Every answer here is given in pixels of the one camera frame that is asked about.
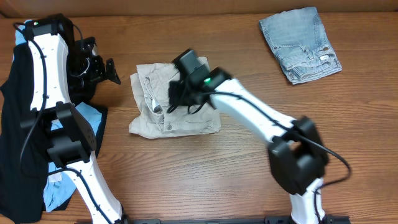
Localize light blue shirt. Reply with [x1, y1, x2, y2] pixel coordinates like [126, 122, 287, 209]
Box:
[16, 25, 108, 212]

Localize folded light blue jeans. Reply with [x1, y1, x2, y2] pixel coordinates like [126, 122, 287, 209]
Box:
[259, 7, 342, 85]

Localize beige khaki shorts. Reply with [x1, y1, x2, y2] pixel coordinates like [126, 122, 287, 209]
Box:
[129, 63, 221, 139]

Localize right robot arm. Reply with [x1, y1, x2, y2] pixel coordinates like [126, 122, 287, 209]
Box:
[168, 49, 329, 223]

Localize black garment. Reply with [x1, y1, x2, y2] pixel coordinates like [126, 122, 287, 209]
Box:
[0, 40, 109, 224]

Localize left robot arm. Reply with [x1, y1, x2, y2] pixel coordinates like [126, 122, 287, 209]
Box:
[21, 14, 130, 223]

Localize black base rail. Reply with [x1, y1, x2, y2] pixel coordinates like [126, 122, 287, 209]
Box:
[131, 215, 351, 224]

